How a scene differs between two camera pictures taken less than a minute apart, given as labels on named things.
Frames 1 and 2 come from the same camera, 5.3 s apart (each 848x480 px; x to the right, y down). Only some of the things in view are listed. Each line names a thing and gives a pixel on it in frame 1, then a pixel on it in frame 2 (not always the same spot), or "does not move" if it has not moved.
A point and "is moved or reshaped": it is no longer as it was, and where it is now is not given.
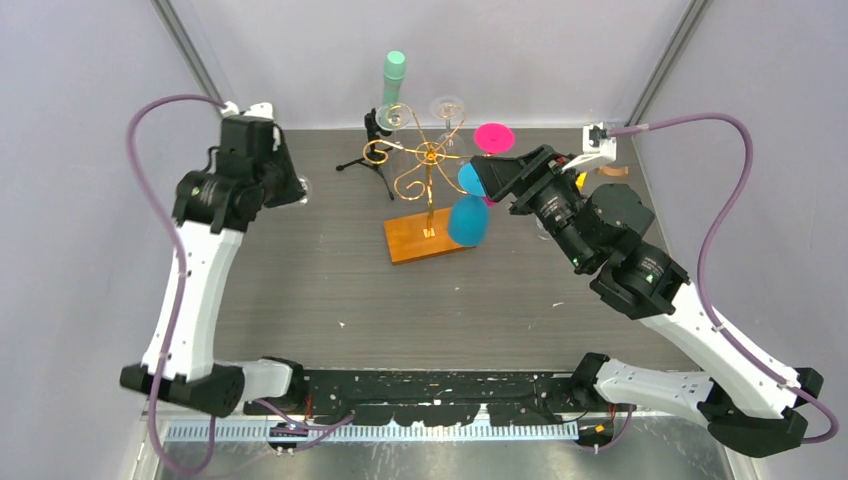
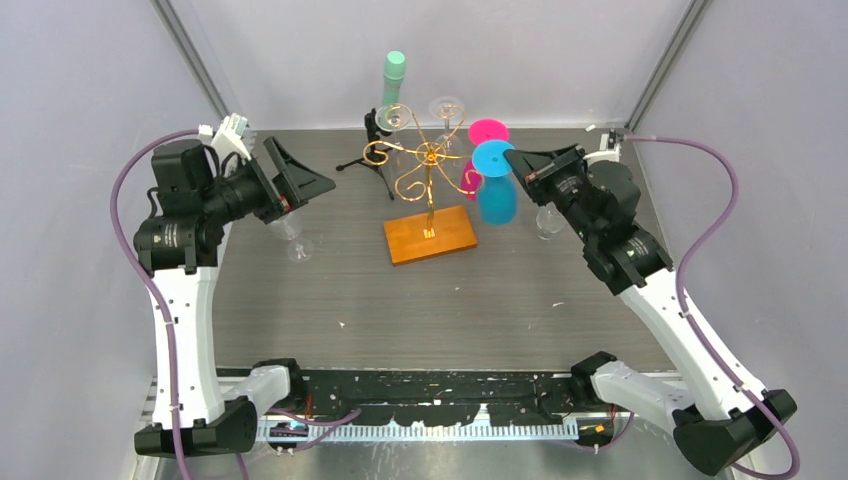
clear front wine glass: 307,188 is moved or reshaped
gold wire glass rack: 434,230 does not move
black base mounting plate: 435,397 does not move
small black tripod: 372,157 does not move
